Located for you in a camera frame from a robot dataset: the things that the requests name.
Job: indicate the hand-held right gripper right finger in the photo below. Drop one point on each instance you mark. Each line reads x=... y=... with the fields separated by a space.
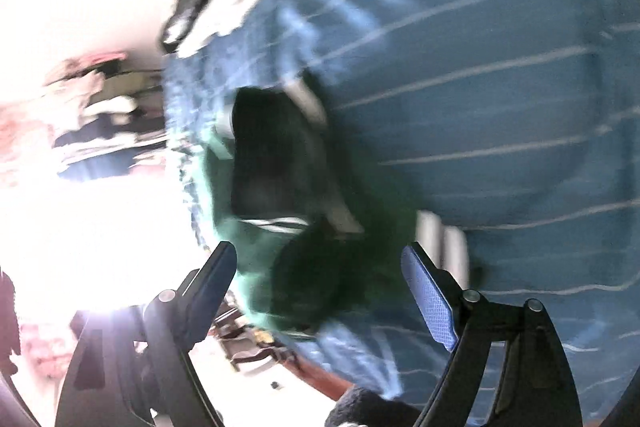
x=432 y=297

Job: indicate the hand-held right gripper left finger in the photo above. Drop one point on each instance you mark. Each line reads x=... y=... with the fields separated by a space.
x=215 y=277

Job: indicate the green and cream varsity jacket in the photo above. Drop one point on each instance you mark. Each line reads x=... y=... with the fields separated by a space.
x=280 y=187

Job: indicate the clothes rack with hanging clothes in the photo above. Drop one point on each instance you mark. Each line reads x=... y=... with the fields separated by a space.
x=110 y=117

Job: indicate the bed with blue striped sheet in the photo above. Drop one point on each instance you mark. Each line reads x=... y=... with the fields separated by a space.
x=475 y=82

